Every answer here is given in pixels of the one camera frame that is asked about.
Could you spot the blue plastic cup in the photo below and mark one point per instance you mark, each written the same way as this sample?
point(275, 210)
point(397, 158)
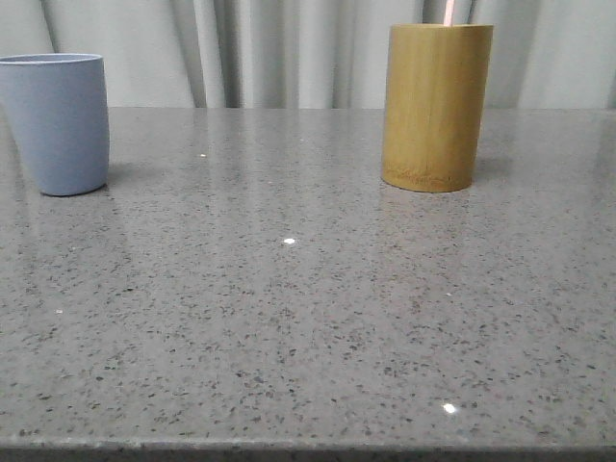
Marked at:
point(57, 109)

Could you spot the bamboo cylinder holder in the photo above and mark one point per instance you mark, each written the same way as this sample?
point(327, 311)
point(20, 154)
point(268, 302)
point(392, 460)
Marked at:
point(435, 87)

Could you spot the grey curtain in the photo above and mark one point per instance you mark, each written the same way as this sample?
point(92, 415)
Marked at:
point(314, 54)

